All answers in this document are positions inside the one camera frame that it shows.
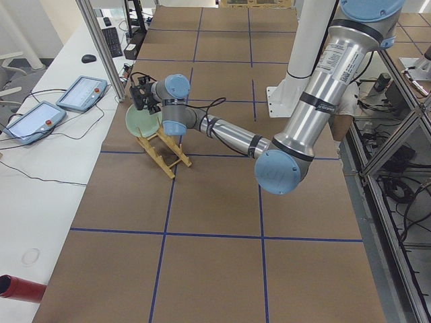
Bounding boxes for teach pendant near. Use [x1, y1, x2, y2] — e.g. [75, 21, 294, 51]
[3, 101, 67, 145]

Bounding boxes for black keyboard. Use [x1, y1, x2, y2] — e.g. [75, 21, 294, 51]
[101, 27, 123, 58]

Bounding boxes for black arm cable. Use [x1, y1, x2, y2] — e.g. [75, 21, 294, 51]
[183, 97, 227, 139]

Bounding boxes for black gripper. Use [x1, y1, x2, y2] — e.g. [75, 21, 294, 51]
[136, 83, 160, 115]

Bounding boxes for wooden plate drying rack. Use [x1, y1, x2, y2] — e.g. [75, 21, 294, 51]
[136, 127, 192, 179]

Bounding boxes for red cylinder tube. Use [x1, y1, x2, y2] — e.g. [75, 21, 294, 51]
[1, 275, 46, 303]

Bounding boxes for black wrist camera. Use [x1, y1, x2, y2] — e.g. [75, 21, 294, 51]
[130, 76, 151, 110]

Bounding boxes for teach pendant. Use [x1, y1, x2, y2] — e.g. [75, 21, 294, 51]
[56, 75, 108, 112]
[3, 101, 67, 145]

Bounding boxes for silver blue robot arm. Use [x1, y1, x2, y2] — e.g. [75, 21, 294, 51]
[130, 1, 404, 194]

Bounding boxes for teach pendant far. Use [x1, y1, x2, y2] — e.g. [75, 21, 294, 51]
[56, 75, 108, 112]

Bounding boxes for black computer mouse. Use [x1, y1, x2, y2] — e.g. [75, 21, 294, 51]
[81, 54, 97, 64]

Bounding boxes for aluminium frame rail right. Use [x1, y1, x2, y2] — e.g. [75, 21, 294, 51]
[348, 43, 430, 322]

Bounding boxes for grey aluminium frame post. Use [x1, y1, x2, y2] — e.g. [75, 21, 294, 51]
[75, 0, 126, 102]

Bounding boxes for person in beige clothes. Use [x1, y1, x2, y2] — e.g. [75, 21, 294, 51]
[331, 82, 359, 147]

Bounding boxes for pale green ceramic plate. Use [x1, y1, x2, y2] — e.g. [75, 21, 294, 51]
[125, 104, 162, 137]

